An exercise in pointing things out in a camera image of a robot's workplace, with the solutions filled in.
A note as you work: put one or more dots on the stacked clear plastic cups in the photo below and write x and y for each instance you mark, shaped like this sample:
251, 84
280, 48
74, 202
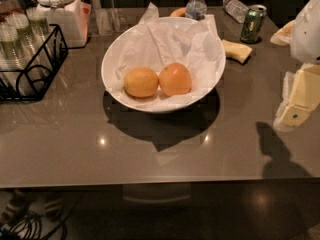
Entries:
24, 65

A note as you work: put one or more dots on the white crumpled paper liner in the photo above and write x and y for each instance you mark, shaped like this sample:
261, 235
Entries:
166, 44

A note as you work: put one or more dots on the white ceramic lidded jar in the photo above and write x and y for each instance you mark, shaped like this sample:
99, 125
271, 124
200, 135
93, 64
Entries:
73, 17

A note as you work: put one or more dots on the green soda can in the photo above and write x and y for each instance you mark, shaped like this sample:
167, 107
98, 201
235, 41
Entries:
253, 22

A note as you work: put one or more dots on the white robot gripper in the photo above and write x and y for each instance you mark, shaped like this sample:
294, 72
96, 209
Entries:
306, 34

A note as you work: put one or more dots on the white bowl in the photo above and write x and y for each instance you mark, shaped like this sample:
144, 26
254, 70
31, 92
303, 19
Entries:
160, 108

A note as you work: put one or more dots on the orange object behind bowl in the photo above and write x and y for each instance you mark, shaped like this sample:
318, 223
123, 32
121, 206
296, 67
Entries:
178, 12

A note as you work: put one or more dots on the clear acrylic stand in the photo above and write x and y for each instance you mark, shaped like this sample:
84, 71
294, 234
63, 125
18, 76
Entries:
110, 20

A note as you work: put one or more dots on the yellow sponge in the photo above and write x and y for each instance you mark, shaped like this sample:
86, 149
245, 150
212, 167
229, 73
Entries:
236, 51

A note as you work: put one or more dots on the black wire rack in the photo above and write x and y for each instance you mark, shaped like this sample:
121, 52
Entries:
56, 50

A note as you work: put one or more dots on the upright clear water bottle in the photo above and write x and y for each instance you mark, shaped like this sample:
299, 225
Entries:
196, 9

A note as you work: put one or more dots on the lying clear water bottle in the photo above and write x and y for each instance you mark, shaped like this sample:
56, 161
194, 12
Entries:
236, 9

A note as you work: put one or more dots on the yellow-orange fruit on left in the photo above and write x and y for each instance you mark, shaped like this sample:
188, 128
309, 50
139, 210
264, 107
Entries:
141, 82

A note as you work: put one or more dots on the orange fruit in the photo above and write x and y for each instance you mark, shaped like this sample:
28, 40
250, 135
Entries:
175, 79

